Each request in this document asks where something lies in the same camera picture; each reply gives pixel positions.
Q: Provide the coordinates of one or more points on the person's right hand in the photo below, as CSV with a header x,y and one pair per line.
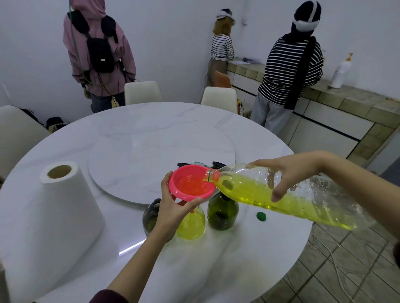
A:
x,y
297,168

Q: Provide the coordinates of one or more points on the person's left hand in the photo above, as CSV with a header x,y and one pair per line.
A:
x,y
165,218

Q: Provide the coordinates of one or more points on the person's left thumb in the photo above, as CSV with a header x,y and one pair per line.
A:
x,y
165,187

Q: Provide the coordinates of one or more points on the person's right thumb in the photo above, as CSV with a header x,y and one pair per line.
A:
x,y
280,191

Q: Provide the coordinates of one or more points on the pink plastic funnel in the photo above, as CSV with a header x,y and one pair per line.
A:
x,y
190,185

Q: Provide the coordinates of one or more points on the clear plastic bottle yellow liquid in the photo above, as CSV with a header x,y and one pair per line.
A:
x,y
250,190

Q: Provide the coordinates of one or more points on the person's left forearm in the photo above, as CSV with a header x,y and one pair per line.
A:
x,y
140,268

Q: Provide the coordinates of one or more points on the person's right forearm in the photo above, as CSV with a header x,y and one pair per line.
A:
x,y
362,187

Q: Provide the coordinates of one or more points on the black marker pen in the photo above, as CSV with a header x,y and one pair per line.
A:
x,y
183,164
218,164

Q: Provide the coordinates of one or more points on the green bottle cap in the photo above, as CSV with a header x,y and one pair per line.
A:
x,y
261,216

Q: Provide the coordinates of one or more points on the dark green glass bottle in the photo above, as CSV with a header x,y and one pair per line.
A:
x,y
149,218
222,213

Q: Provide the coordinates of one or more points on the white marble turntable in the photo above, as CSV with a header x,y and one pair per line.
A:
x,y
140,162

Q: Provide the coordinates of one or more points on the glass bottle with yellow liquid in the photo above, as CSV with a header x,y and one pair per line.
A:
x,y
192,226

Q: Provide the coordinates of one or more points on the tiled kitchen counter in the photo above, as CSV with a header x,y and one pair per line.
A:
x,y
334,121

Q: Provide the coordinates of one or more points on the white chair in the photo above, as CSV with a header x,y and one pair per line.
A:
x,y
18,137
219,99
143,92

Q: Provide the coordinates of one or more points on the orange chair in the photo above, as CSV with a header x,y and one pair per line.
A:
x,y
222,80

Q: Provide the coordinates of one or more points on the dark maroon sleeve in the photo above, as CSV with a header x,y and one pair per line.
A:
x,y
107,297

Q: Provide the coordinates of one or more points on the white paper towel roll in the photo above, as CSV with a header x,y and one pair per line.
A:
x,y
47,224

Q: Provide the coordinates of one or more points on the black bag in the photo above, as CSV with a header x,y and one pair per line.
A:
x,y
55,122

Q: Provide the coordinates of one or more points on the white pump bottle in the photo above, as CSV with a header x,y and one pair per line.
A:
x,y
339,73

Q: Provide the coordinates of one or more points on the white papers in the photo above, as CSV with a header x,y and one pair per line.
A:
x,y
247,61

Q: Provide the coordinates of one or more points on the black backpack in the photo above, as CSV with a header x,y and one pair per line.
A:
x,y
100,54

